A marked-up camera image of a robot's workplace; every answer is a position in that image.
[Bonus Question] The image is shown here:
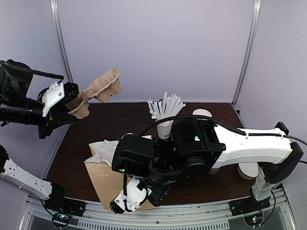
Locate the brown paper bag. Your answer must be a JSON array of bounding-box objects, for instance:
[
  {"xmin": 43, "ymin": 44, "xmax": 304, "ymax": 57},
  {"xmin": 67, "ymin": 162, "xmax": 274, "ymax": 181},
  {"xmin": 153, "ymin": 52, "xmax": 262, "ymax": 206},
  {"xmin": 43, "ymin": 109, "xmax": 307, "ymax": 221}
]
[{"xmin": 84, "ymin": 139, "xmax": 155, "ymax": 212}]

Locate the cardboard cup carrier tray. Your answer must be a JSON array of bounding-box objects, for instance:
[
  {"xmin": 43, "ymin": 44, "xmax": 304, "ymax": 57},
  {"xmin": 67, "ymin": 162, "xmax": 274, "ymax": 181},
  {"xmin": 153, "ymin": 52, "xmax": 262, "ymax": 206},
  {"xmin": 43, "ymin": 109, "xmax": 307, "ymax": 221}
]
[{"xmin": 66, "ymin": 67, "xmax": 122, "ymax": 119}]

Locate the white paper coffee cup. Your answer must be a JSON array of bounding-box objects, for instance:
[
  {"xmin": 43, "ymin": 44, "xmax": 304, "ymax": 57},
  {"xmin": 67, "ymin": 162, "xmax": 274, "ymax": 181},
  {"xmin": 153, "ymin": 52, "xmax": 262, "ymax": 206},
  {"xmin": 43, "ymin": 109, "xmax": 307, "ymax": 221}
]
[{"xmin": 208, "ymin": 169, "xmax": 218, "ymax": 174}]

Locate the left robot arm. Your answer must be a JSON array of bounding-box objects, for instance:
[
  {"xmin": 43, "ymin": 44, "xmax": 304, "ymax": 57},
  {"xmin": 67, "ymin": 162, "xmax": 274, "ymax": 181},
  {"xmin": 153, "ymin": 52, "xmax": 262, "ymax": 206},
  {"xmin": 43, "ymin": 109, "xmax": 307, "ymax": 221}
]
[{"xmin": 0, "ymin": 59, "xmax": 79, "ymax": 213}]

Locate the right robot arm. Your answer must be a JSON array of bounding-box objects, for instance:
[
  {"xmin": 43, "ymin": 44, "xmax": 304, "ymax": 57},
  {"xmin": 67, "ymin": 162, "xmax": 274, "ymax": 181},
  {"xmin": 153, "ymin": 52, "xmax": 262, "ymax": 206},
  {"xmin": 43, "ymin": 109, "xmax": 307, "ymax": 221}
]
[{"xmin": 110, "ymin": 115, "xmax": 303, "ymax": 213}]

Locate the paper cup holding straws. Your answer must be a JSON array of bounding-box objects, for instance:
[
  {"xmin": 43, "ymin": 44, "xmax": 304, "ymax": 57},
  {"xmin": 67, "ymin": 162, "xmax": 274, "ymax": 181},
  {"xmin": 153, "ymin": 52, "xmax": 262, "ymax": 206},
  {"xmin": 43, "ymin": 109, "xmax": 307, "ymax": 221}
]
[{"xmin": 157, "ymin": 120, "xmax": 173, "ymax": 139}]

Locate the bundle of wrapped straws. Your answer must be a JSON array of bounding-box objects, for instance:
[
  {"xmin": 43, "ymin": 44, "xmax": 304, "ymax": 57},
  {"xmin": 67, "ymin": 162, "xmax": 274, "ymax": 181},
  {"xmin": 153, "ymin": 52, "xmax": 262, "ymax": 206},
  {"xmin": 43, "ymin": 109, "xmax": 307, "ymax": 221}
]
[{"xmin": 147, "ymin": 92, "xmax": 186, "ymax": 120}]

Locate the stack of white paper cups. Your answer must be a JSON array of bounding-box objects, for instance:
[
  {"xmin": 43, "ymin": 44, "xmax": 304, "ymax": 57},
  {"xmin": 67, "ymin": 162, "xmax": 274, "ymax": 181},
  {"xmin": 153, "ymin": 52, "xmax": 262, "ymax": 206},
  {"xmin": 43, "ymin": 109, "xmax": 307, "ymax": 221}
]
[{"xmin": 192, "ymin": 108, "xmax": 212, "ymax": 117}]

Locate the white scalloped bowl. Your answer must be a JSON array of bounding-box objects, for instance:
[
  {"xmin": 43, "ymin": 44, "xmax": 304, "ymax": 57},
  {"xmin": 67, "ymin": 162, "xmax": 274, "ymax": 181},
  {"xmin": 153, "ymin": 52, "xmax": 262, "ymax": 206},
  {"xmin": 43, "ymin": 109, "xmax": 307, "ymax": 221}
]
[{"xmin": 237, "ymin": 163, "xmax": 259, "ymax": 180}]

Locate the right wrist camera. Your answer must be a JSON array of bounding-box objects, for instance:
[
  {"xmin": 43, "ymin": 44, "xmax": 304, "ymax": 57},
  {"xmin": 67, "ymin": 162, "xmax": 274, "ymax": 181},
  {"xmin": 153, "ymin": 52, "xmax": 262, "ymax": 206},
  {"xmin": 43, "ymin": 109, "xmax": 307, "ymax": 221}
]
[{"xmin": 110, "ymin": 177, "xmax": 152, "ymax": 214}]

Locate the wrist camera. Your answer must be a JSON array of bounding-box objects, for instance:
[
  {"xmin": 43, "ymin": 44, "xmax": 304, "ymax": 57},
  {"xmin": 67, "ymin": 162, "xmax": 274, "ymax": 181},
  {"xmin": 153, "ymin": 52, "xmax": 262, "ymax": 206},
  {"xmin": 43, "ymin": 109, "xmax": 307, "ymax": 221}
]
[
  {"xmin": 37, "ymin": 81, "xmax": 79, "ymax": 117},
  {"xmin": 110, "ymin": 177, "xmax": 152, "ymax": 214}
]

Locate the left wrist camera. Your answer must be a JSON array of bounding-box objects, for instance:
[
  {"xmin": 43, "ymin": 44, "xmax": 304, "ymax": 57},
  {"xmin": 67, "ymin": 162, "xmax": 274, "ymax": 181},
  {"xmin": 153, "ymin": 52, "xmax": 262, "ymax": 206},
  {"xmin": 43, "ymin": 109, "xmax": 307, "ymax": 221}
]
[{"xmin": 37, "ymin": 81, "xmax": 79, "ymax": 117}]

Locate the aluminium front rail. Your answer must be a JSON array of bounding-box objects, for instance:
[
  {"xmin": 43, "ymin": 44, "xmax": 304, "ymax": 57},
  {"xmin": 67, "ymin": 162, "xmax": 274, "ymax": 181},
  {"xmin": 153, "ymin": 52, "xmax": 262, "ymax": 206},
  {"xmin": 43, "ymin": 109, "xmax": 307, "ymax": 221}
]
[{"xmin": 24, "ymin": 186, "xmax": 293, "ymax": 230}]

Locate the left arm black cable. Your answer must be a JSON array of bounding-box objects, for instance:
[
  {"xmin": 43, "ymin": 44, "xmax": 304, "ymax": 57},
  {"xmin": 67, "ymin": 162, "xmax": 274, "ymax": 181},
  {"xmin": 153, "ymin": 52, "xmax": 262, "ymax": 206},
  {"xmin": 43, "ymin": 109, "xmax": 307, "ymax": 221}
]
[{"xmin": 0, "ymin": 59, "xmax": 65, "ymax": 81}]

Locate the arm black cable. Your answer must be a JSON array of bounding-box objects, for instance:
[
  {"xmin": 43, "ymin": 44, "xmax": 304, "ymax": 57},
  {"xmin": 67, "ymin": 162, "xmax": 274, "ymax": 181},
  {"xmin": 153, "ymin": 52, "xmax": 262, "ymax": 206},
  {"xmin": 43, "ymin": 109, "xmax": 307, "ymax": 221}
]
[
  {"xmin": 139, "ymin": 115, "xmax": 307, "ymax": 166},
  {"xmin": 0, "ymin": 59, "xmax": 65, "ymax": 81}
]

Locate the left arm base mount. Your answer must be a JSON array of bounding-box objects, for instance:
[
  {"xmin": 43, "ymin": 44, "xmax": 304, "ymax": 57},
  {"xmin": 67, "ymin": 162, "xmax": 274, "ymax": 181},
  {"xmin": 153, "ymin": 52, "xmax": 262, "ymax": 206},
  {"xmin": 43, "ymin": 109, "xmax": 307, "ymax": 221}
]
[{"xmin": 40, "ymin": 198, "xmax": 86, "ymax": 228}]

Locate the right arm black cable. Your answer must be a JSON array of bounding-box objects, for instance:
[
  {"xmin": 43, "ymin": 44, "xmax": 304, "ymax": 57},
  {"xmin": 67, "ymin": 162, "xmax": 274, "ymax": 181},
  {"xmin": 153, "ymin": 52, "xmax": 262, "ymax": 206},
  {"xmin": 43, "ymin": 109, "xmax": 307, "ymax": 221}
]
[{"xmin": 139, "ymin": 115, "xmax": 307, "ymax": 166}]

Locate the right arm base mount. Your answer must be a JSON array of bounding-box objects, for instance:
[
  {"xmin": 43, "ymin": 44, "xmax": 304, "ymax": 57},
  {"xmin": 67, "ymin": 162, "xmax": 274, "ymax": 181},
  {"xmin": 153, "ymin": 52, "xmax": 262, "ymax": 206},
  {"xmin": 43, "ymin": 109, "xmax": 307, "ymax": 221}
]
[{"xmin": 229, "ymin": 197, "xmax": 271, "ymax": 227}]

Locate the left metal wall post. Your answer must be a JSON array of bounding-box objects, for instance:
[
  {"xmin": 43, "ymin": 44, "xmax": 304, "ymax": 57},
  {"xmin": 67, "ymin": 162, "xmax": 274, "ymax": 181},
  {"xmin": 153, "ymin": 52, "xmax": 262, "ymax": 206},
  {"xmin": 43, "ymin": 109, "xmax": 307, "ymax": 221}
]
[{"xmin": 50, "ymin": 0, "xmax": 74, "ymax": 83}]

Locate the metal wall post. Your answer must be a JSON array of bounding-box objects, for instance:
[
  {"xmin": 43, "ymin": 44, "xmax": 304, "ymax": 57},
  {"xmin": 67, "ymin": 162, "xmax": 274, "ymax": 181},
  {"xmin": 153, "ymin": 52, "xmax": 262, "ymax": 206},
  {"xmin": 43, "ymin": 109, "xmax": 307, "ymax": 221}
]
[
  {"xmin": 232, "ymin": 0, "xmax": 261, "ymax": 107},
  {"xmin": 50, "ymin": 0, "xmax": 74, "ymax": 83}
]

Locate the right metal wall post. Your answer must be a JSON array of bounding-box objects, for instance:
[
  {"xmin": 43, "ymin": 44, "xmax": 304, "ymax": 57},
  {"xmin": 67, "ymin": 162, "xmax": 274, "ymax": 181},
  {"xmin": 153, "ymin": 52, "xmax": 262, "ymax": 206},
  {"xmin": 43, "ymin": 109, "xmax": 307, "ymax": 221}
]
[{"xmin": 232, "ymin": 0, "xmax": 261, "ymax": 107}]

